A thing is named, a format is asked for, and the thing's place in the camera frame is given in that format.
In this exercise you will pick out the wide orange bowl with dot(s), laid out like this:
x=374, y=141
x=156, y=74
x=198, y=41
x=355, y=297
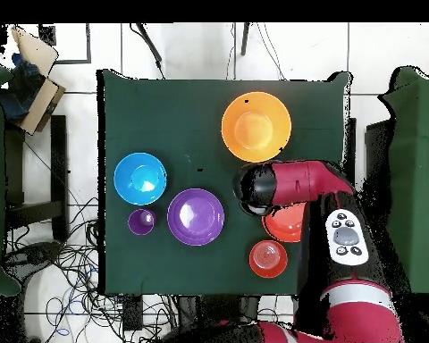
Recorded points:
x=286, y=223

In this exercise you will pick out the black computer case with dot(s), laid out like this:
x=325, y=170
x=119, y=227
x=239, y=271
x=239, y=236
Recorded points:
x=377, y=157

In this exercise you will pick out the purple bowl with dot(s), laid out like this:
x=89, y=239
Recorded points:
x=195, y=217

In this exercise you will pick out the small orange bowl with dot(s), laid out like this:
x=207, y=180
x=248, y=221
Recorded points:
x=268, y=259

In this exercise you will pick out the purple cup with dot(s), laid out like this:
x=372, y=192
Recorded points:
x=142, y=221

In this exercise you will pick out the blue bag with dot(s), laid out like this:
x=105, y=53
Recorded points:
x=21, y=93

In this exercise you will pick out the black stool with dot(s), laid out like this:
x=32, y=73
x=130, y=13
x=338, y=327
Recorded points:
x=59, y=160

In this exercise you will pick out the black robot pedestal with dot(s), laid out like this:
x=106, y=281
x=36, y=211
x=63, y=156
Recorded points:
x=218, y=309

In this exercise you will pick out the large yellow bowl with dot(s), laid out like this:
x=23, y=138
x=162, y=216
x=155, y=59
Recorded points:
x=256, y=127

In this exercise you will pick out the cardboard box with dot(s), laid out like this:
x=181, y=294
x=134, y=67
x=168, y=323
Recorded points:
x=43, y=103

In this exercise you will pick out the black chair base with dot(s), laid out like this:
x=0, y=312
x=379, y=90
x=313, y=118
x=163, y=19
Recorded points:
x=35, y=255

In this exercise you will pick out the large light blue bowl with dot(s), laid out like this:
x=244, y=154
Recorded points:
x=140, y=178

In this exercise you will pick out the dark green table cloth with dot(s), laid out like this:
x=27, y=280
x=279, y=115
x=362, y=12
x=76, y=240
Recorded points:
x=146, y=107

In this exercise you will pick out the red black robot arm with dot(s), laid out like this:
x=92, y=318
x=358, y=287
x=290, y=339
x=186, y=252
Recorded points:
x=296, y=182

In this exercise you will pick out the black tripod leg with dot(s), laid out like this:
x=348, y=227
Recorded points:
x=245, y=39
x=149, y=43

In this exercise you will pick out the black floor frame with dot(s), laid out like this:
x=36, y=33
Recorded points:
x=88, y=46

